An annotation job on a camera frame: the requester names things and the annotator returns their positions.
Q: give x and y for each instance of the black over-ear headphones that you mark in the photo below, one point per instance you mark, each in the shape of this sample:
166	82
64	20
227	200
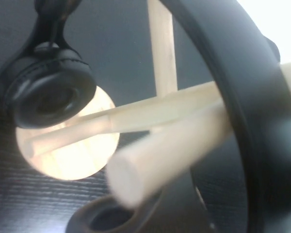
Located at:
257	72

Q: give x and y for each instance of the light wooden headphone stand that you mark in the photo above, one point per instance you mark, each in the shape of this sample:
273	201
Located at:
135	114

